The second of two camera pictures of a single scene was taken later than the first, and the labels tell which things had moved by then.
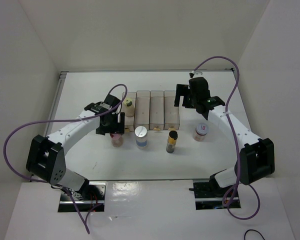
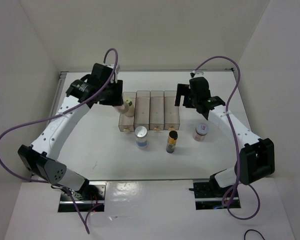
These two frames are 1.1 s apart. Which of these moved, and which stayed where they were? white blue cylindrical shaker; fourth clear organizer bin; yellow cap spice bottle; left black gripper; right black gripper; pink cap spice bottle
Moved: pink cap spice bottle; left black gripper
Stayed: right black gripper; yellow cap spice bottle; white blue cylindrical shaker; fourth clear organizer bin
